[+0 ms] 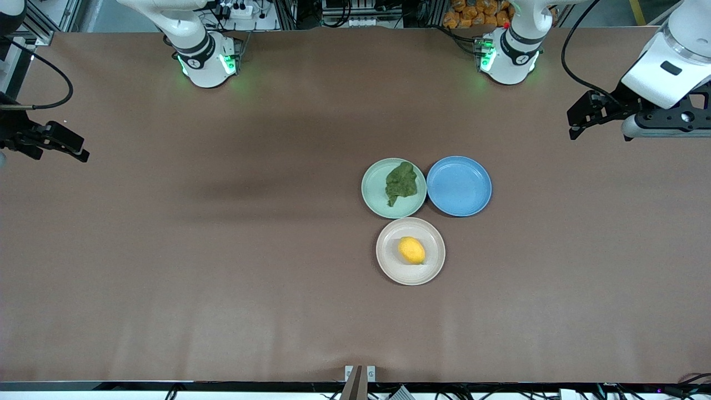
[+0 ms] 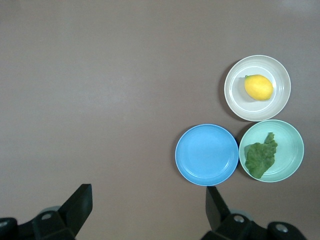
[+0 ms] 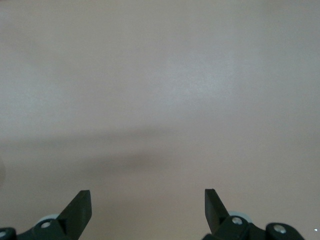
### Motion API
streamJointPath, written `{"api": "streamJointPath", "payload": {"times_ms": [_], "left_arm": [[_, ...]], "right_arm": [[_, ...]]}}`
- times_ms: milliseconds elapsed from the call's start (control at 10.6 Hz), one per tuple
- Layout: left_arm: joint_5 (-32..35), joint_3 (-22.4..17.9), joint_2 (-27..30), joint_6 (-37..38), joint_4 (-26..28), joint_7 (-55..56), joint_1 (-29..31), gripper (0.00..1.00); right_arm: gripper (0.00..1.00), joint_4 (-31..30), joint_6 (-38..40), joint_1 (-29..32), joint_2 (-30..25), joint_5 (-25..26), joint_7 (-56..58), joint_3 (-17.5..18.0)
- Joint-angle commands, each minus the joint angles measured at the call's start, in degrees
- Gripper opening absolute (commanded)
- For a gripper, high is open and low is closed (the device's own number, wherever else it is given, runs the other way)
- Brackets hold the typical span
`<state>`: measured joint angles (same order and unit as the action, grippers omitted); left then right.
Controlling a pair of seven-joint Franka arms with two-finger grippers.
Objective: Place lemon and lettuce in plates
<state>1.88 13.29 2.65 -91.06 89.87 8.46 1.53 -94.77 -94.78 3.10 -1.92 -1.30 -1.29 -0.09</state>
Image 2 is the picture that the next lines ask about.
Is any off-white plate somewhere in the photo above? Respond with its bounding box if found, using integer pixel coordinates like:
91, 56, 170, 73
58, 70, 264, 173
223, 54, 292, 123

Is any blue plate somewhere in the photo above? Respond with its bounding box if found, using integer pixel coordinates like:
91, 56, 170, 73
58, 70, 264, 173
174, 123, 240, 187

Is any green lettuce leaf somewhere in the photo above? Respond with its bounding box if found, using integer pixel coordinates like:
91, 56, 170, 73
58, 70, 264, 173
244, 132, 279, 180

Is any mint green plate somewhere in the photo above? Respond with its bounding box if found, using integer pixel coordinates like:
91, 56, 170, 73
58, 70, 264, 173
238, 119, 306, 183

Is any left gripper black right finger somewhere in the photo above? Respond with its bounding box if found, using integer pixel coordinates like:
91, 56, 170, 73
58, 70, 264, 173
199, 185, 271, 240

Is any yellow lemon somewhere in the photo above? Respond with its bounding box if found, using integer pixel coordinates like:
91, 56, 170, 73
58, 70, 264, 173
243, 74, 274, 102

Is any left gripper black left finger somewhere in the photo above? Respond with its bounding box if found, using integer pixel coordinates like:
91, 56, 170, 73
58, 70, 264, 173
17, 183, 94, 240

